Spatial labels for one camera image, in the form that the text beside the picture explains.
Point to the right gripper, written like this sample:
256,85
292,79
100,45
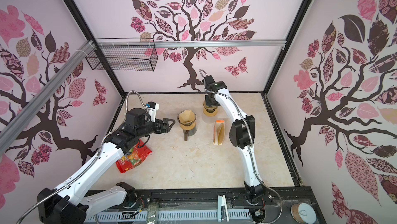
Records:
208,102

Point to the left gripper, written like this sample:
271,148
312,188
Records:
166,129

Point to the wooden ring dripper holder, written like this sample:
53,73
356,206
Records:
188,126

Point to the green ribbed glass dripper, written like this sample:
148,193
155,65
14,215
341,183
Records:
209,107

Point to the brown paper coffee filter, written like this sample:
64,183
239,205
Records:
186,116

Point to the orange coffee filter pack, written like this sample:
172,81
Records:
219,132

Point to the red snack bag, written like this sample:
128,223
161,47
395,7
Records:
134,157

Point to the white stapler tool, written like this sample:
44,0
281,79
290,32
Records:
222,210

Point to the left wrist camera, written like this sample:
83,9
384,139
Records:
152,109

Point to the aluminium rail back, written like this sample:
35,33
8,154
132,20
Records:
181,44

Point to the aluminium rail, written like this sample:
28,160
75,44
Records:
181,44
16,126

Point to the black wire basket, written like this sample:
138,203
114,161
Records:
138,54

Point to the white slotted cable duct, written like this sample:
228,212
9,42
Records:
170,216

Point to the aluminium rail left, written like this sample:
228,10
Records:
16,126

